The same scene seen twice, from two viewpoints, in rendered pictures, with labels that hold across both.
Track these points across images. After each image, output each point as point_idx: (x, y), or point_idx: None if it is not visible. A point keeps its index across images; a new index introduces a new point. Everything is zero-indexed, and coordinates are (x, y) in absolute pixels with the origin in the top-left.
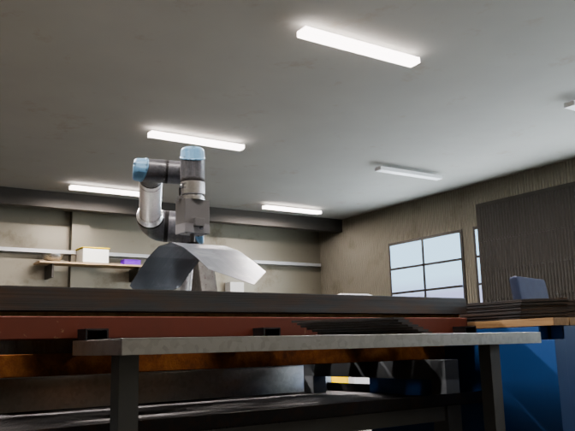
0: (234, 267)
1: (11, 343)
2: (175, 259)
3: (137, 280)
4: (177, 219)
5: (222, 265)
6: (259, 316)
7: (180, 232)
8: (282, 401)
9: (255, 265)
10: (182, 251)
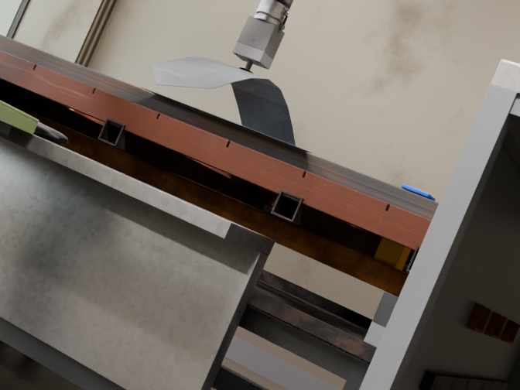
0: (267, 131)
1: (340, 230)
2: (217, 66)
3: (213, 84)
4: (268, 46)
5: (278, 133)
6: None
7: (265, 64)
8: None
9: (243, 117)
10: (230, 67)
